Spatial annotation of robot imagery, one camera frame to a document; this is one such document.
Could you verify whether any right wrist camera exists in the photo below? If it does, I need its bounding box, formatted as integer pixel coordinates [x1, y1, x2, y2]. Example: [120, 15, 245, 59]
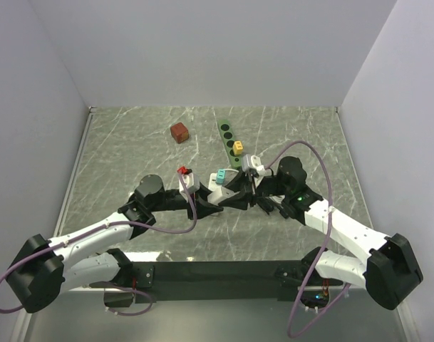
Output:
[241, 154, 267, 177]

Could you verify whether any red plug adapter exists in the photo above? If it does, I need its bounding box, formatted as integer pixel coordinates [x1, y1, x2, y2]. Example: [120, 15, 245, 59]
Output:
[170, 122, 190, 144]

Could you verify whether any white plug adapter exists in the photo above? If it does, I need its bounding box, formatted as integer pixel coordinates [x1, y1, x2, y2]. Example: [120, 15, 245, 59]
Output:
[207, 187, 235, 205]

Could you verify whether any yellow plug adapter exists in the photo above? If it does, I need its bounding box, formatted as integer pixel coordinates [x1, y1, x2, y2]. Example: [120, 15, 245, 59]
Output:
[232, 140, 244, 156]

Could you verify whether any black base beam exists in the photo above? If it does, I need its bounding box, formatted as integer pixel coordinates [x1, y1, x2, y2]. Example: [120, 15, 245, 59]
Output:
[115, 260, 309, 301]

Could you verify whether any black coiled cable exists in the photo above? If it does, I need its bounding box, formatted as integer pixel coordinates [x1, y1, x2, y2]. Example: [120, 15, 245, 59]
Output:
[255, 195, 289, 220]

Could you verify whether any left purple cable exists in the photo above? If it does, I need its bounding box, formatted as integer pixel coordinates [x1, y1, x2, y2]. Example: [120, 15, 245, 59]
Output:
[0, 170, 200, 316]

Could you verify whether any green power strip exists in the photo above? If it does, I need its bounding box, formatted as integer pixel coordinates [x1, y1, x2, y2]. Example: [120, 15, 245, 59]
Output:
[217, 119, 246, 169]

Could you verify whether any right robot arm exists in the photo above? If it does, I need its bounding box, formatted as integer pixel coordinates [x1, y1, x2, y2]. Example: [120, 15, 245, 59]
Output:
[209, 155, 423, 310]

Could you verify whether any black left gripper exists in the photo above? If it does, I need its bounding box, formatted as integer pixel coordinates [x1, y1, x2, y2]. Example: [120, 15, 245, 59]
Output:
[150, 182, 223, 219]

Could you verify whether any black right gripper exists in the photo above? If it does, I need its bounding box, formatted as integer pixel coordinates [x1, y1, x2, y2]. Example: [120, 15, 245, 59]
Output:
[217, 166, 290, 212]

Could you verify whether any teal plug adapter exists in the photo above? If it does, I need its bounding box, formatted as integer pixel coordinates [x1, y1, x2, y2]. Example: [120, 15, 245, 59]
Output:
[215, 169, 226, 185]

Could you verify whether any white power strip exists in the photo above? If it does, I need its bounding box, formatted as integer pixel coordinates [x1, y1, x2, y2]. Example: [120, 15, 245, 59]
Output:
[208, 172, 220, 192]

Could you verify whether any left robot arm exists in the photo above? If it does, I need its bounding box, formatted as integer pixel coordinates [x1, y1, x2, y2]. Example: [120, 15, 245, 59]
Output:
[4, 170, 224, 314]

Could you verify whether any aluminium frame rail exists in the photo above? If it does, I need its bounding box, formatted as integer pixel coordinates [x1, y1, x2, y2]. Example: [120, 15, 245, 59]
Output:
[66, 259, 405, 291]

